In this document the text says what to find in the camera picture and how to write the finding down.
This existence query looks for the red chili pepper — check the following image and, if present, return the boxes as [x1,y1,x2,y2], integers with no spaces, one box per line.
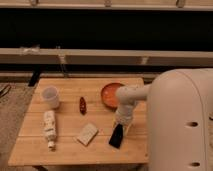
[79,97,87,115]

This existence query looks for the white plastic cup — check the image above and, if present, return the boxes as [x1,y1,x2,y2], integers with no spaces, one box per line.
[41,86,60,109]

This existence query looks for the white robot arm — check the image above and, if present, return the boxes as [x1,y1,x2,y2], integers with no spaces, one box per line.
[115,68,213,171]

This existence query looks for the black eraser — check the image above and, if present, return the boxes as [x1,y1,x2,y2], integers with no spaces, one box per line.
[109,124,123,148]

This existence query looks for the white bottle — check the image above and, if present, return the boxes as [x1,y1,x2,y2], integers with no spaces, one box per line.
[43,110,57,151]

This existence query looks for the orange bowl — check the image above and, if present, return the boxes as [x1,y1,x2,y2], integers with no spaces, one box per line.
[101,83,122,109]

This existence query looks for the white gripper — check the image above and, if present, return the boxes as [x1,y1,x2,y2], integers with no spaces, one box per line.
[115,105,134,135]

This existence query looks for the white sponge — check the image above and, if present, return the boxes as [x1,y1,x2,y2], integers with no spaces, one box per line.
[77,123,98,146]

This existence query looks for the wooden table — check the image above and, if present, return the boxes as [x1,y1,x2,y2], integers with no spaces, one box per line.
[8,78,148,166]

